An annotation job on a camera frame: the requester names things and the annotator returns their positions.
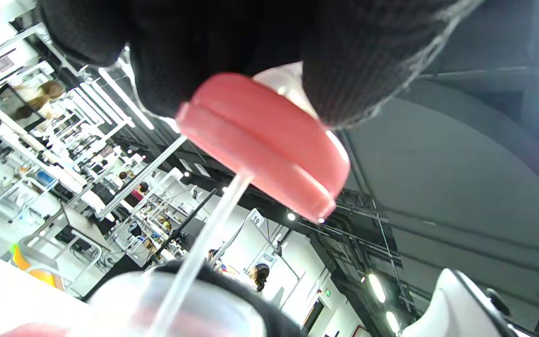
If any white metal frame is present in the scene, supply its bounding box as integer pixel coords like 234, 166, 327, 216
64, 80, 190, 220

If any clear baby bottle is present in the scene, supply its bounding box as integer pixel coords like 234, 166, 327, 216
87, 271, 270, 337

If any black pole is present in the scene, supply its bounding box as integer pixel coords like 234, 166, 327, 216
146, 188, 219, 270

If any white rolling cart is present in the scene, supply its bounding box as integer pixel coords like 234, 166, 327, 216
10, 233, 104, 298

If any black grey hand controller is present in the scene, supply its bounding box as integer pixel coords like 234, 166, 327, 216
401, 268, 520, 337

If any person's right hand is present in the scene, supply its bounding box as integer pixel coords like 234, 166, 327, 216
153, 260, 303, 337

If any row of ceiling light bars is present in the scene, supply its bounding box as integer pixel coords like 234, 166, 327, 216
71, 66, 181, 136

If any person's left hand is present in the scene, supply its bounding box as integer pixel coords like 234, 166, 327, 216
38, 0, 485, 129

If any brown top side table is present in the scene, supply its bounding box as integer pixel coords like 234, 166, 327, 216
22, 204, 111, 253

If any pink nipple collar component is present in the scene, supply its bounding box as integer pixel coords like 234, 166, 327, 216
176, 62, 351, 224

